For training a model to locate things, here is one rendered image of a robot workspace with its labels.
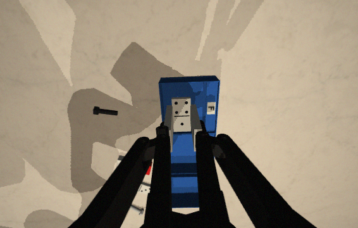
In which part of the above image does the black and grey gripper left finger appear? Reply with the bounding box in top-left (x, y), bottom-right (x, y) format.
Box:
top-left (68, 105), bottom-right (173, 228)

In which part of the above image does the white domino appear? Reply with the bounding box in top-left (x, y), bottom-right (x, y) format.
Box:
top-left (138, 182), bottom-right (151, 194)
top-left (171, 97), bottom-right (191, 132)

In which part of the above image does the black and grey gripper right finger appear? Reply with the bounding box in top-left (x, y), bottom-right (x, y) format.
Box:
top-left (190, 104), bottom-right (317, 228)

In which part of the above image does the blue bin rack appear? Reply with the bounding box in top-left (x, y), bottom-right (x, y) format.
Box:
top-left (158, 75), bottom-right (220, 208)

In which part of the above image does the red and white eraser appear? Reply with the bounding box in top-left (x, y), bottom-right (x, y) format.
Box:
top-left (116, 155), bottom-right (152, 175)

